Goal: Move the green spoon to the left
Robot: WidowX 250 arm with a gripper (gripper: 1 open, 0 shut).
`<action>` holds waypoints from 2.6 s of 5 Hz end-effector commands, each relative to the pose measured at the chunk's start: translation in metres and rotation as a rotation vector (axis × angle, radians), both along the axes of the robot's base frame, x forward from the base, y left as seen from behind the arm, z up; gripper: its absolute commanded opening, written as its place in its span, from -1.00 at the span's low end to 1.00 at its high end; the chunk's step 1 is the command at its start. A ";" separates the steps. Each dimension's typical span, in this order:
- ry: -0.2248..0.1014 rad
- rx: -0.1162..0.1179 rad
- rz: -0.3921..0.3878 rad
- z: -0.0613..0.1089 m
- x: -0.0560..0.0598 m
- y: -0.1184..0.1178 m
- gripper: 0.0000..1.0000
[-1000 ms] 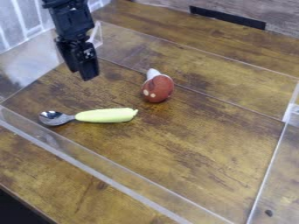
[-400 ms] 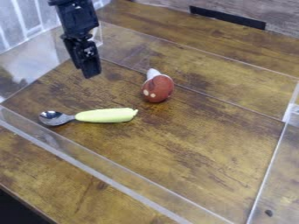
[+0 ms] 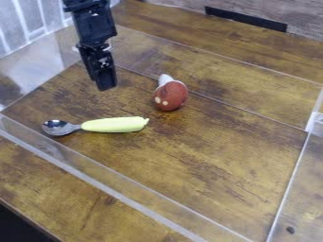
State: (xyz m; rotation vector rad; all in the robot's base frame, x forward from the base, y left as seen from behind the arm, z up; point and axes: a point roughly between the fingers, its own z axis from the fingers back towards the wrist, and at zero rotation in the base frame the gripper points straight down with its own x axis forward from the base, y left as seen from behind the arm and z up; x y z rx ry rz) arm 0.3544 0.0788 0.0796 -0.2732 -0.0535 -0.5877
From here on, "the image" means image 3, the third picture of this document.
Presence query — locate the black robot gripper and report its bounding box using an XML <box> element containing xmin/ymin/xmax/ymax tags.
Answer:
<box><xmin>61</xmin><ymin>0</ymin><xmax>117</xmax><ymax>91</ymax></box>

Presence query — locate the green handled metal spoon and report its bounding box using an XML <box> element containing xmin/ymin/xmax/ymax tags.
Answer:
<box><xmin>41</xmin><ymin>116</ymin><xmax>149</xmax><ymax>136</ymax></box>

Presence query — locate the red toy mushroom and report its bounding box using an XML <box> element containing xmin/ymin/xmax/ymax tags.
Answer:
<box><xmin>152</xmin><ymin>74</ymin><xmax>188</xmax><ymax>112</ymax></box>

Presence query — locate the black strip on table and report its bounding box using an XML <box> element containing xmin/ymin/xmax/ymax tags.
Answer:
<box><xmin>204</xmin><ymin>6</ymin><xmax>288</xmax><ymax>32</ymax></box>

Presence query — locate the clear acrylic front barrier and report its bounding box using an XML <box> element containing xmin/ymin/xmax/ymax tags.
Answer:
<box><xmin>0</xmin><ymin>113</ymin><xmax>252</xmax><ymax>242</ymax></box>

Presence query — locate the clear acrylic barrier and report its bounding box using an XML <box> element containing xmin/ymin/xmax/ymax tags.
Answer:
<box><xmin>265</xmin><ymin>89</ymin><xmax>323</xmax><ymax>242</ymax></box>
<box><xmin>0</xmin><ymin>113</ymin><xmax>252</xmax><ymax>242</ymax></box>

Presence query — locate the clear acrylic right barrier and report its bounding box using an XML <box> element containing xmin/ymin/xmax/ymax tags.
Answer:
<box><xmin>265</xmin><ymin>89</ymin><xmax>323</xmax><ymax>242</ymax></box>

